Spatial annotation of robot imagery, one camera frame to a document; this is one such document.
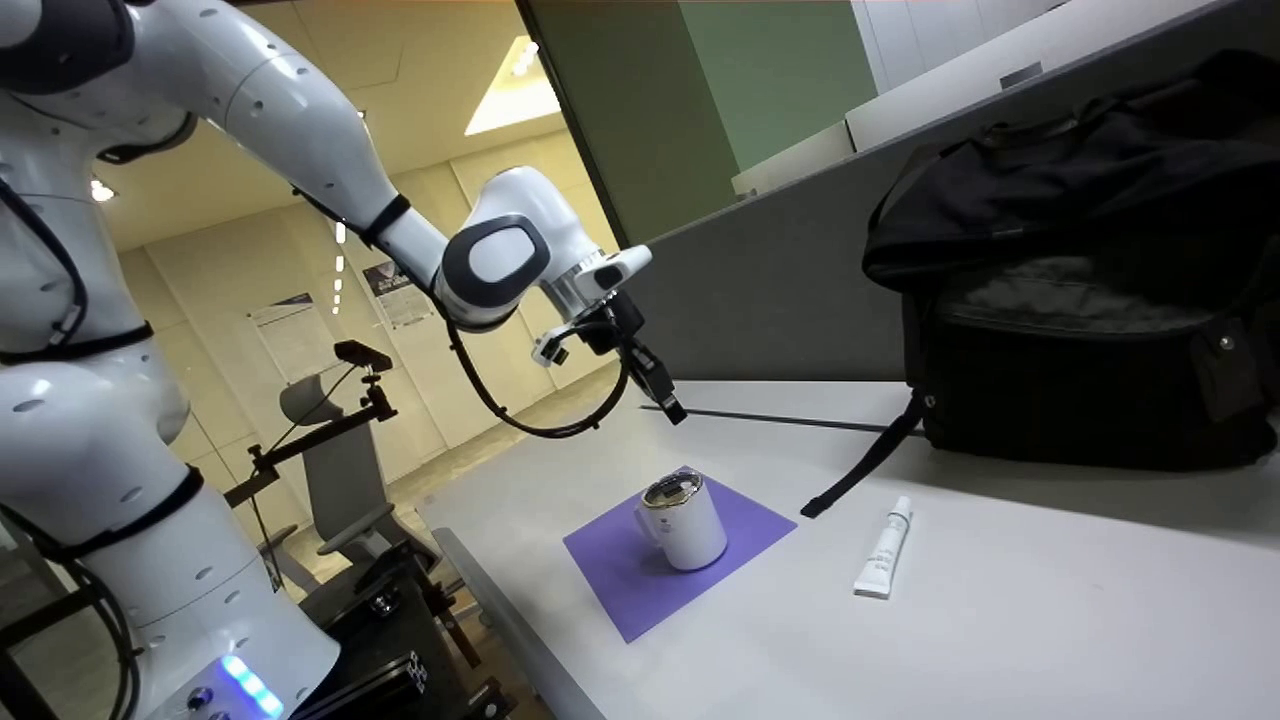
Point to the white mug with lid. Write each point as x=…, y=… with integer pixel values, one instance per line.
x=683, y=526

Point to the photo wall poster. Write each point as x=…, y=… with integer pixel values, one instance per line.
x=384, y=278

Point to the rectangular ceiling light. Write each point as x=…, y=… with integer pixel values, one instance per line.
x=513, y=88

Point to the black camera on stand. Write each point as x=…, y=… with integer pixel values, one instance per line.
x=361, y=355

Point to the white tube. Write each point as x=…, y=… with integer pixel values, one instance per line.
x=883, y=554

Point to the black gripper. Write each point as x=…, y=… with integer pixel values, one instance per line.
x=613, y=325

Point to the purple mat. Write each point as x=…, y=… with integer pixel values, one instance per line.
x=620, y=575

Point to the gray desk partition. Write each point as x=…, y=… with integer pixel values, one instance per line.
x=762, y=286

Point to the gray wall sign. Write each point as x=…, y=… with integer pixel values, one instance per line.
x=280, y=309

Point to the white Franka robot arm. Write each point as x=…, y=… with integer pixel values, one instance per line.
x=267, y=92

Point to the black cart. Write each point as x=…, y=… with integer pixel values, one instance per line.
x=402, y=641

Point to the black bag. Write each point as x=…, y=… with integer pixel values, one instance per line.
x=1081, y=283

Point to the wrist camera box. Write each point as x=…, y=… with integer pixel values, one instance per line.
x=553, y=348

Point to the white ledge on partition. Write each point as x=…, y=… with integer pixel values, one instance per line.
x=934, y=87

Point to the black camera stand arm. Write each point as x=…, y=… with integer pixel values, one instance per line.
x=314, y=441

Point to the gray chair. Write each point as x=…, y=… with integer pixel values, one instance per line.
x=342, y=466

